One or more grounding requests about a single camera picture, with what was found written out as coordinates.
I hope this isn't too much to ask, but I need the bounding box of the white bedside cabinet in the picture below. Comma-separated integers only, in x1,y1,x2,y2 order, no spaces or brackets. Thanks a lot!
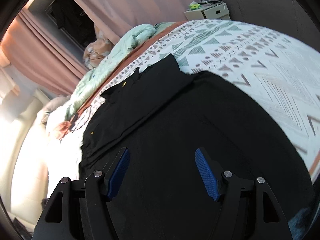
184,0,231,21

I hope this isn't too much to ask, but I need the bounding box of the cream upholstered headboard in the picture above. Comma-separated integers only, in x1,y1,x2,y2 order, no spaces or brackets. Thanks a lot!
1,89,49,229

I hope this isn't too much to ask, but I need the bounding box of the green object on cabinet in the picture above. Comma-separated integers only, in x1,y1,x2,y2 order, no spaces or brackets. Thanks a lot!
188,1,200,10

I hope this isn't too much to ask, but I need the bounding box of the pink curtain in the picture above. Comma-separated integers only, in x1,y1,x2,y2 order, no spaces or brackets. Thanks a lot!
1,0,192,95

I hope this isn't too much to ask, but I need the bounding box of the mint green duvet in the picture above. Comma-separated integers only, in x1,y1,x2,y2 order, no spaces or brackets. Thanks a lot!
62,22,173,121

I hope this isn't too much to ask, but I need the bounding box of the black jacket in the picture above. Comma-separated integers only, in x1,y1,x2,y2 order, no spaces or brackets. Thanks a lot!
79,55,316,239

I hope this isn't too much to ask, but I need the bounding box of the patterned white bed blanket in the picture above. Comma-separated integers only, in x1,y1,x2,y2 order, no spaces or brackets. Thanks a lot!
46,20,319,181

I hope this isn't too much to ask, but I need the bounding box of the black charger cable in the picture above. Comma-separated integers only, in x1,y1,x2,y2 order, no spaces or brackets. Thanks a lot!
69,104,93,133

